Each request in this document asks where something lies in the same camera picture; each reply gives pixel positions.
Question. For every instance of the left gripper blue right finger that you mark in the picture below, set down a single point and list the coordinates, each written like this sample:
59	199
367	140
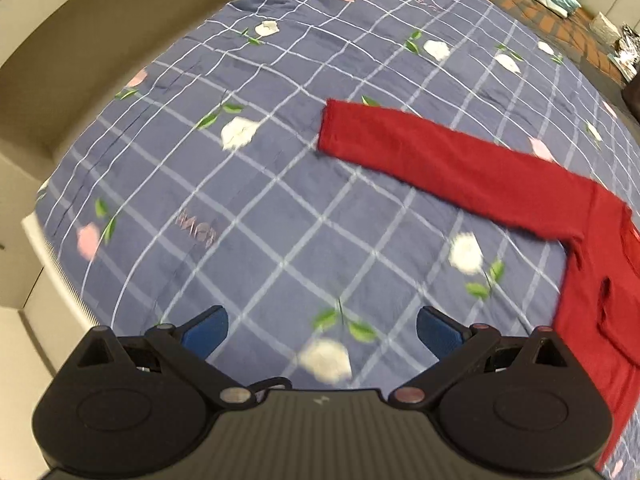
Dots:
448	339

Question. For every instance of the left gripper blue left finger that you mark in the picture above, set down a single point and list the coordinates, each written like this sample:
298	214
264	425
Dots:
201	335

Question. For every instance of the red long-sleeve sweater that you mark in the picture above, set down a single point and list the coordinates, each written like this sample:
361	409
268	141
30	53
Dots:
598	309

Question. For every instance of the blue plaid floral quilt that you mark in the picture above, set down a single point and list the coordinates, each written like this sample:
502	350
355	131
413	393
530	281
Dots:
201	184

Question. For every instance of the brown patterned bedsheet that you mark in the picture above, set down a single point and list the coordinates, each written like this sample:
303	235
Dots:
572	36

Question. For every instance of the crumpled white bag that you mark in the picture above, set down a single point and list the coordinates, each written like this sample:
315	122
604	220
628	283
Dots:
623	44

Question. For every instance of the beige bed frame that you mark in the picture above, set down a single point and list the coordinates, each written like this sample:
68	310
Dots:
61	62

